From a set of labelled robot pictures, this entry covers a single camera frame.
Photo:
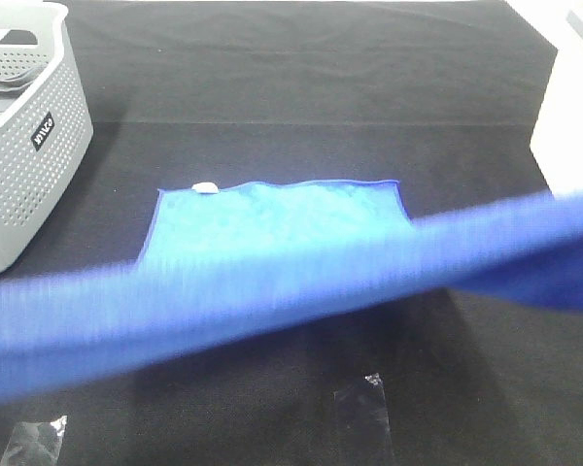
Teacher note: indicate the blue microfibre towel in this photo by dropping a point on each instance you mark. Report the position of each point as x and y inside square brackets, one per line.
[258, 257]

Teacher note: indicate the white plastic basket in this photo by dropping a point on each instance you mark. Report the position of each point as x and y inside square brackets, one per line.
[557, 138]

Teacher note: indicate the clear tape strip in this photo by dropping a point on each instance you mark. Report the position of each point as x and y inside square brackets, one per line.
[362, 424]
[35, 443]

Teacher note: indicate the grey perforated plastic basket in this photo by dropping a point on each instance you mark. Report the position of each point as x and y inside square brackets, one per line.
[46, 131]

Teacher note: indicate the clear tape strip left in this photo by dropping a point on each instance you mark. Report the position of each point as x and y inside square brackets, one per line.
[35, 443]

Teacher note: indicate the black table cloth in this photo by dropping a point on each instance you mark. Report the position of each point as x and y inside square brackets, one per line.
[439, 96]

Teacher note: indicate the clear tape strip centre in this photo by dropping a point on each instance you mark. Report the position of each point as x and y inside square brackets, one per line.
[362, 424]

